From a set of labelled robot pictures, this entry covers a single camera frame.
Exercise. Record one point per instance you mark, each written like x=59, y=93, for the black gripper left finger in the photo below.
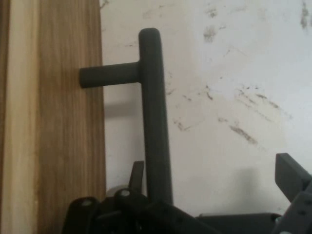
x=126, y=214

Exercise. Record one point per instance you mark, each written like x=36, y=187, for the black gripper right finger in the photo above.
x=290, y=178

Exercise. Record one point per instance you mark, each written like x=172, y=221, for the wooden drawer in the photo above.
x=68, y=122

